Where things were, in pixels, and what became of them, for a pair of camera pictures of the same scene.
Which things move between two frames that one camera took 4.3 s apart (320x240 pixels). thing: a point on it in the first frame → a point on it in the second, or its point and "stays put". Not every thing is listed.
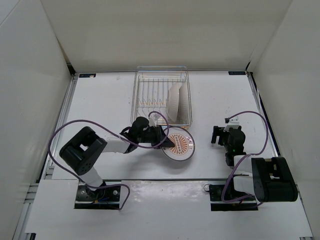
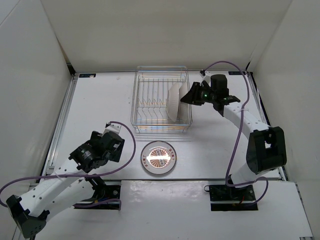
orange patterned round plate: x=185 y=146 → x=158 y=157
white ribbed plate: x=173 y=101 stays put
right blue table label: x=236 y=72 stays put
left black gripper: x=160 y=135 → x=115 y=156
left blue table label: x=87 y=75 stays put
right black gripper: x=217 y=131 → x=192 y=95
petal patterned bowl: x=183 y=116 stays put
